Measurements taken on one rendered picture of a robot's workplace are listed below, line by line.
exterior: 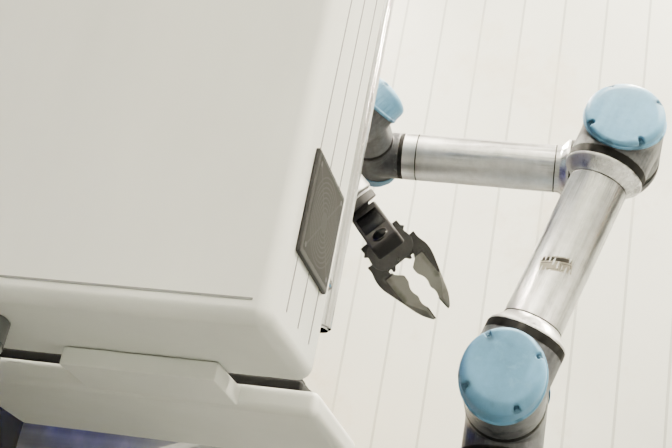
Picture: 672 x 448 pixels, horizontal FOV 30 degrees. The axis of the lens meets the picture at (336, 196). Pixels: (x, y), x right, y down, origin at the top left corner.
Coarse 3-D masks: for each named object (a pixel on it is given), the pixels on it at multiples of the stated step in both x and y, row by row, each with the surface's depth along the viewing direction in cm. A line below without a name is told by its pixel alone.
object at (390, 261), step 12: (372, 192) 187; (360, 204) 185; (396, 228) 185; (408, 240) 185; (372, 252) 185; (396, 252) 185; (408, 252) 185; (372, 264) 185; (384, 264) 185; (396, 264) 191
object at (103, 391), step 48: (0, 384) 144; (48, 384) 141; (96, 384) 137; (144, 384) 134; (192, 384) 130; (240, 384) 136; (144, 432) 153; (192, 432) 148; (240, 432) 144; (288, 432) 140; (336, 432) 140
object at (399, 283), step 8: (392, 280) 185; (400, 280) 185; (400, 288) 185; (408, 288) 185; (400, 296) 185; (408, 296) 185; (416, 296) 185; (408, 304) 185; (416, 304) 185; (416, 312) 185; (424, 312) 185
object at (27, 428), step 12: (24, 432) 179; (36, 432) 178; (48, 432) 178; (60, 432) 177; (72, 432) 177; (84, 432) 176; (96, 432) 176; (24, 444) 178; (36, 444) 177; (48, 444) 177; (60, 444) 176; (72, 444) 176; (84, 444) 176; (96, 444) 175; (108, 444) 175; (120, 444) 174; (132, 444) 174; (144, 444) 173; (156, 444) 173; (168, 444) 172; (180, 444) 173; (192, 444) 174
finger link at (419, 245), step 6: (414, 234) 185; (414, 240) 185; (420, 240) 185; (414, 246) 185; (420, 246) 185; (426, 246) 185; (414, 252) 185; (420, 252) 185; (426, 252) 185; (432, 252) 185; (432, 258) 185; (432, 264) 185; (438, 270) 185
